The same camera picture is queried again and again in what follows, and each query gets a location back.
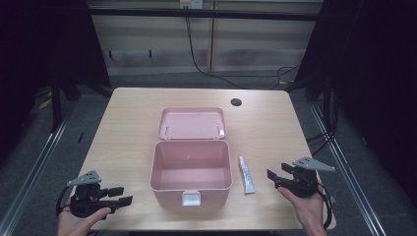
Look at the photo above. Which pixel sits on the white ointment tube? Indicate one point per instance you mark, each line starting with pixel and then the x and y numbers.
pixel 246 177

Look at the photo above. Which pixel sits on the black horizontal frame bar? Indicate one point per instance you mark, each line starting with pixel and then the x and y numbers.
pixel 203 13

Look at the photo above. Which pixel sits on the pink plastic storage box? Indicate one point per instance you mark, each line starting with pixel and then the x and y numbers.
pixel 191 157

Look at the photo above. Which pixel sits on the black metal stand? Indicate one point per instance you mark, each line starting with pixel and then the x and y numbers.
pixel 56 105

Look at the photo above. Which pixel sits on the person's right hand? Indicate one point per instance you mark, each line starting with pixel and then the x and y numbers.
pixel 309 213

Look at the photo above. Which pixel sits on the black curtain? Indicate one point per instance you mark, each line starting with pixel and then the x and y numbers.
pixel 42 42
pixel 373 65

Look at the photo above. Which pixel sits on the yellow floor tape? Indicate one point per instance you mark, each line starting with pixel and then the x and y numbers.
pixel 44 104

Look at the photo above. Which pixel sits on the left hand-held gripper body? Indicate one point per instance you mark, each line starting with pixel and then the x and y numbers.
pixel 86 200

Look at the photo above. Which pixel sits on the white wall power outlet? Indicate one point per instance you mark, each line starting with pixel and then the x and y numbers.
pixel 191 3

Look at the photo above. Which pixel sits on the person's left hand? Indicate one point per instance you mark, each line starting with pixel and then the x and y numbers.
pixel 76 224

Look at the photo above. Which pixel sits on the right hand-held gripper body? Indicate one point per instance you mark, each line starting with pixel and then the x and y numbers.
pixel 305 183

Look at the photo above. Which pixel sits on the aluminium floor rail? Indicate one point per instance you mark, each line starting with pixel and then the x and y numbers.
pixel 347 170
pixel 29 177

